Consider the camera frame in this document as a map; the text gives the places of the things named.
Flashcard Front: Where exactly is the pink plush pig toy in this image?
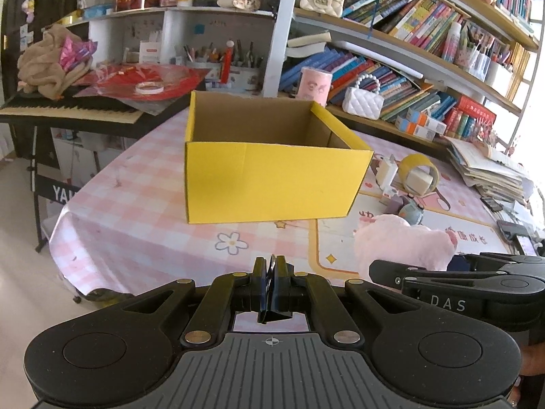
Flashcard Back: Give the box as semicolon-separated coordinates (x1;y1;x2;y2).
354;214;457;281

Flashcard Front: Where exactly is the grey blue small toy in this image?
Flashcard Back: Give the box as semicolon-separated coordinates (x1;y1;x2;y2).
385;194;424;225

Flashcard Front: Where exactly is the yellow packing tape roll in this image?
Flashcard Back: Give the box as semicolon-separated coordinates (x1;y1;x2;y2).
398;153;440;197

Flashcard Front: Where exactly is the black smartphone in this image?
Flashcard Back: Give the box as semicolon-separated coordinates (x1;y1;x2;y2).
480;197;503;212

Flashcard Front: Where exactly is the stack of papers and notebooks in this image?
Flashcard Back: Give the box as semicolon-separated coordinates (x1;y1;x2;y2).
446;137;533;204

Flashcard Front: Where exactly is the yellow cardboard box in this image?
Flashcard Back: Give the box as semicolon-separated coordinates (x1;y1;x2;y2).
184;91;373;224

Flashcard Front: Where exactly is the pink printed table mat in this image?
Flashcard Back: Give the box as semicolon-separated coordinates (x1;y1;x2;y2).
49;91;507;295

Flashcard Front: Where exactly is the white rectangular charger block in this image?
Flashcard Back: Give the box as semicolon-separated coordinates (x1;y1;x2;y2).
376;156;398;190

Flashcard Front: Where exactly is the red dictionary book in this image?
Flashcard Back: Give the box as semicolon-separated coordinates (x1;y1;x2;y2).
455;95;496;126

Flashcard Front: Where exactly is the orange white box upper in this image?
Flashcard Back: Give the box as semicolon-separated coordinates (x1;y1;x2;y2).
405;109;446;135

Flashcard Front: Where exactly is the orange white box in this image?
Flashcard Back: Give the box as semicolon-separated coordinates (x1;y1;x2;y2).
405;109;446;135
394;117;437;141

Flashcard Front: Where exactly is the orange white box lower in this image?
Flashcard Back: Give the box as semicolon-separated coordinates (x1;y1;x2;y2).
394;117;437;141

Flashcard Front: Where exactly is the white quilted pearl handbag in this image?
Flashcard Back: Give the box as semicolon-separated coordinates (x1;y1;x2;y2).
342;74;384;120

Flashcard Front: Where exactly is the pink cylindrical cup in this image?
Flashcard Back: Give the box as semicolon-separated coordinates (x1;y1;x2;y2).
296;66;332;107

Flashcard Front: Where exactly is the white tape roll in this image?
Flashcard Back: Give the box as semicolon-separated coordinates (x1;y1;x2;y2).
135;81;165;95

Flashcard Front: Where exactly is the row of lower shelf books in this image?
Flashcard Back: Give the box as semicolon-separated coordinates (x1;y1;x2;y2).
279;47;457;123

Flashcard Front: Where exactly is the row of shelf books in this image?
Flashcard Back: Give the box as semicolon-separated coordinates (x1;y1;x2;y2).
341;0;466;62
279;47;457;123

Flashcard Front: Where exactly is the orange red figurine bottle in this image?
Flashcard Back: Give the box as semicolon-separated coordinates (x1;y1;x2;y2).
220;40;235;85

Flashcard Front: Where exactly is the black electric piano keyboard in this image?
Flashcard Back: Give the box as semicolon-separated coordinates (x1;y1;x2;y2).
1;92;190;138

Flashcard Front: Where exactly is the white shelf unit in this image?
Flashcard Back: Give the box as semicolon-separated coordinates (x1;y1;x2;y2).
88;0;523;116

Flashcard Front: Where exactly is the beige crumpled cloth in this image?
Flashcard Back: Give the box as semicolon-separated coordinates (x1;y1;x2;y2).
17;24;92;100

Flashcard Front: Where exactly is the row of upper shelf books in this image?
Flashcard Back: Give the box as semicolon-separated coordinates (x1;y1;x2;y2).
341;0;466;62

